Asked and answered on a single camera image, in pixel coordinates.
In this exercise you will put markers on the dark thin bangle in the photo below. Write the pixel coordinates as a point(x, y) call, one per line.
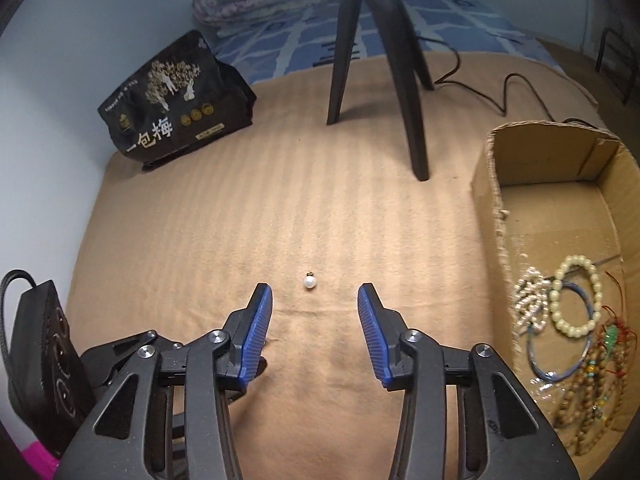
point(542, 372)

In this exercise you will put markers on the brown cardboard box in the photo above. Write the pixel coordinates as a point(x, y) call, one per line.
point(550, 155)

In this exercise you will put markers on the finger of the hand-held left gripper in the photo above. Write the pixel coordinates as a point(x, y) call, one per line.
point(115, 357)

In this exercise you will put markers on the tan blanket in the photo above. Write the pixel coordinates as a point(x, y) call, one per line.
point(300, 210)

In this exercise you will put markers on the black metal clothes rack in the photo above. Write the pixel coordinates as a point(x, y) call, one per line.
point(602, 50)

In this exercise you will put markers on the white pearl bead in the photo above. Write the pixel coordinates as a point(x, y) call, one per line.
point(309, 282)

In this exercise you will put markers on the black power strip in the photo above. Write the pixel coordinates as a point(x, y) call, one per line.
point(45, 360)

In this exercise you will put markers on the black printed snack bag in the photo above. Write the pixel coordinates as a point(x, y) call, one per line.
point(165, 110)

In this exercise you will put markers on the black tripod stand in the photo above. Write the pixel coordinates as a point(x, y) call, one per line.
point(405, 85)

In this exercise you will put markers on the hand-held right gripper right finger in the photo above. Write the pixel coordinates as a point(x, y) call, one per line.
point(372, 330)

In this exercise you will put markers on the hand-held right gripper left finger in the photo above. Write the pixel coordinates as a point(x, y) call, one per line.
point(257, 330)

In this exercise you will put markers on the blue patterned bed sheet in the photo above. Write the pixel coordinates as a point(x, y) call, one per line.
point(300, 45)

